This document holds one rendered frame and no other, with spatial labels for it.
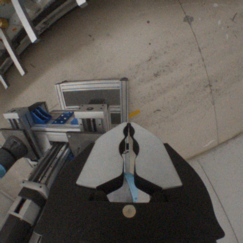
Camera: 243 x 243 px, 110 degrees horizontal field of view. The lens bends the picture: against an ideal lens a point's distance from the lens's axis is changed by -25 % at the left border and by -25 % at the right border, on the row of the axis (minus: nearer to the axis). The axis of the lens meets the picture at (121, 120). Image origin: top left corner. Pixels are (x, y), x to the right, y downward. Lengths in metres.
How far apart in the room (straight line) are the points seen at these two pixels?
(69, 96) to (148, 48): 1.07
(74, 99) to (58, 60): 0.57
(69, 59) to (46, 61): 0.35
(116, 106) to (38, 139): 0.85
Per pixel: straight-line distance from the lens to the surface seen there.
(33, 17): 1.00
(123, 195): 0.41
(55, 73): 1.72
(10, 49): 0.88
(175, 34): 1.56
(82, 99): 1.39
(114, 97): 1.28
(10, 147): 0.79
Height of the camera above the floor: 1.43
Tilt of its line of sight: 61 degrees down
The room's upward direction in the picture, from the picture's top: 175 degrees counter-clockwise
